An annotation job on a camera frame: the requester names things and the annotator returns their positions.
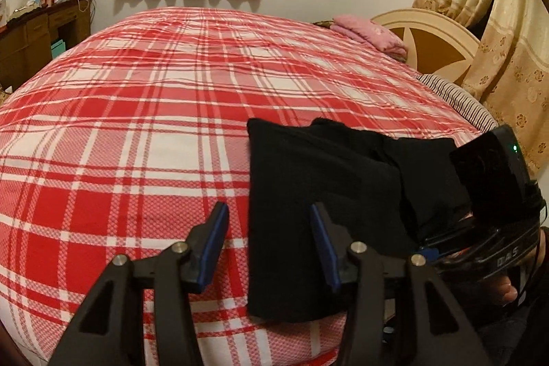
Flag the black pants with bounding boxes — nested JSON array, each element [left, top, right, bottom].
[[247, 118, 470, 322]]

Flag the person right hand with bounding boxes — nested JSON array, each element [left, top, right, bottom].
[[482, 227, 548, 306]]

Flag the red white plaid bedspread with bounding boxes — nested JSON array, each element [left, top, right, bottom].
[[1, 8, 477, 365]]

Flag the striped pillow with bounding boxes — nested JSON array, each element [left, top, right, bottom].
[[418, 74, 499, 133]]

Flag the cream wooden headboard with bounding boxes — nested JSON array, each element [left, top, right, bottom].
[[372, 8, 480, 85]]

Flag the pink folded blanket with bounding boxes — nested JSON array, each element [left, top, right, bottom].
[[329, 15, 409, 62]]

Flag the teal box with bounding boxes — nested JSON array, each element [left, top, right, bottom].
[[51, 39, 66, 59]]

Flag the dark wooden dresser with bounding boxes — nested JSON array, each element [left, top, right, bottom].
[[0, 0, 94, 90]]

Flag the beige side curtain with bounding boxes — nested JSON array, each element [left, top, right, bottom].
[[413, 0, 548, 176]]

